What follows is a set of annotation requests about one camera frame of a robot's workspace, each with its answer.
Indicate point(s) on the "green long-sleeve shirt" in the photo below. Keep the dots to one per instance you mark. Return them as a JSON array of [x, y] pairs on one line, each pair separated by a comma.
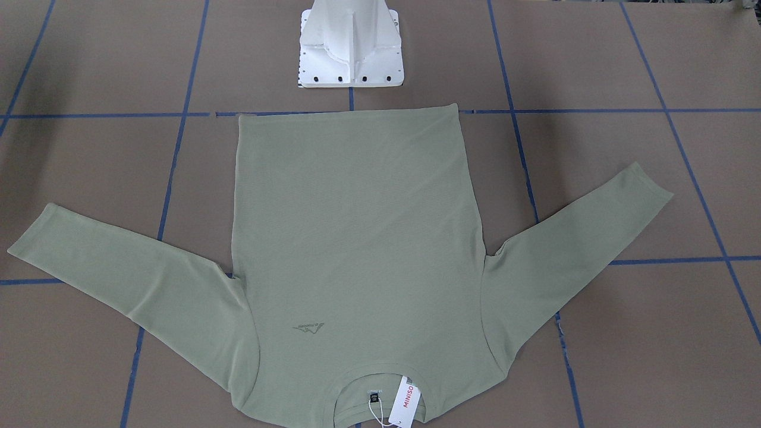
[[358, 258]]

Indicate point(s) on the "white red Miniso hang tag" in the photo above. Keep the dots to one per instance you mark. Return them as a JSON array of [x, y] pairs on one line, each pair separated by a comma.
[[405, 404]]

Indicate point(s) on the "white camera mast base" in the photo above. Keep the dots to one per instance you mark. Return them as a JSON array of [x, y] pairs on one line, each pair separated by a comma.
[[350, 44]]

